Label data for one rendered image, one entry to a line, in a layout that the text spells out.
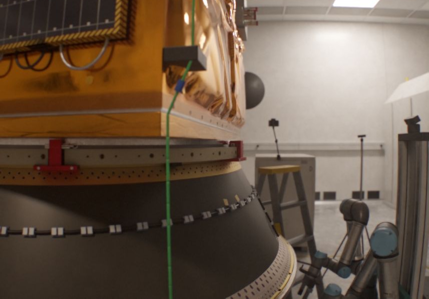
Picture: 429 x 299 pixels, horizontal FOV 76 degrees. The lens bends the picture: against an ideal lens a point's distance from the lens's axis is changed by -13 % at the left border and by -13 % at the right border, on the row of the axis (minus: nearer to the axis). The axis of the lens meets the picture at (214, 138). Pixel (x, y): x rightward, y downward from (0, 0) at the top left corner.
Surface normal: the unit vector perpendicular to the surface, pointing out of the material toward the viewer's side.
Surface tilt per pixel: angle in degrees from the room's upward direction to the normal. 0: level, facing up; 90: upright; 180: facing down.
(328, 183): 90
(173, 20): 91
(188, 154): 90
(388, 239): 83
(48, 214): 62
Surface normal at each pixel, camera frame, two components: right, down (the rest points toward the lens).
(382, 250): -0.60, -0.19
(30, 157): 0.22, -0.01
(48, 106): -0.16, -0.01
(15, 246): 0.17, -0.48
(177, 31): 0.67, 0.00
